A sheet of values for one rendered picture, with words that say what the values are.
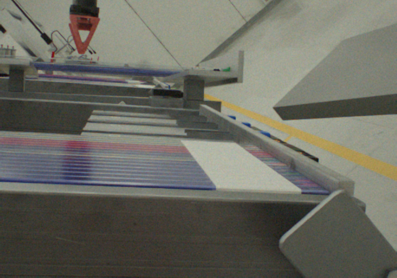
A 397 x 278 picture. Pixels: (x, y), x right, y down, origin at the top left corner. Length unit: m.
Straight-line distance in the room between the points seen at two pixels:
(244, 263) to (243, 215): 0.03
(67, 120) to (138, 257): 0.69
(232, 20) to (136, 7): 1.45
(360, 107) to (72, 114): 0.49
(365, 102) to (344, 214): 0.62
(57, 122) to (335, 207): 0.76
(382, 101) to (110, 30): 7.65
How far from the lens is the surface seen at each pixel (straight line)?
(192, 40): 8.50
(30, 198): 0.34
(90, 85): 1.78
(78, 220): 0.34
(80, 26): 1.41
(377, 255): 0.34
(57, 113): 1.02
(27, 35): 5.36
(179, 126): 0.82
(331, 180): 0.40
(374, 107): 0.93
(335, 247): 0.33
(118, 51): 8.42
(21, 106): 1.03
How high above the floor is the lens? 0.89
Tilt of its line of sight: 10 degrees down
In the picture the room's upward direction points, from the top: 40 degrees counter-clockwise
